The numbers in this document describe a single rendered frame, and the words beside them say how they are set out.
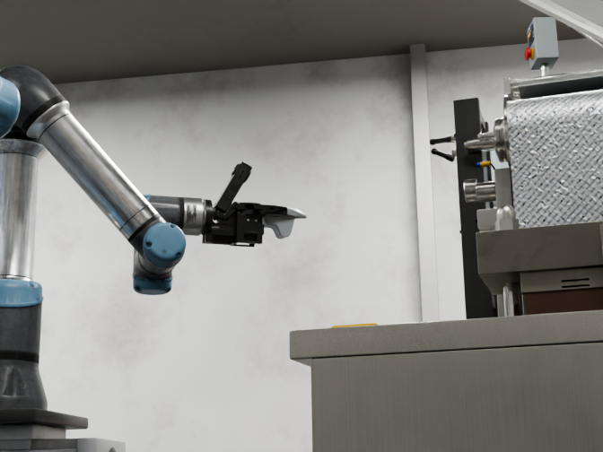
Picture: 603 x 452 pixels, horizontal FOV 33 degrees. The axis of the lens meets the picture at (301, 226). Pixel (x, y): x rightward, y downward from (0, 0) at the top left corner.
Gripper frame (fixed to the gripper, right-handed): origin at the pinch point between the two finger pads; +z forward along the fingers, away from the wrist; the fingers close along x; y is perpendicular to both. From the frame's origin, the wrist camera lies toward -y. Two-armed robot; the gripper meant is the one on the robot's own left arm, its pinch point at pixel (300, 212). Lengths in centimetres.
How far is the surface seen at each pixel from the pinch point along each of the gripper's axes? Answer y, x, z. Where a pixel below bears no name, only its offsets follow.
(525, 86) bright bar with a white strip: -23, 25, 37
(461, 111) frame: -19.9, 15.7, 28.4
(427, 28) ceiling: -142, -276, 144
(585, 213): 6, 60, 29
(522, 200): 4, 54, 21
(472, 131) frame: -15.7, 17.3, 30.0
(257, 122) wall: -99, -339, 70
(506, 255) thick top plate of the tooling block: 15, 72, 9
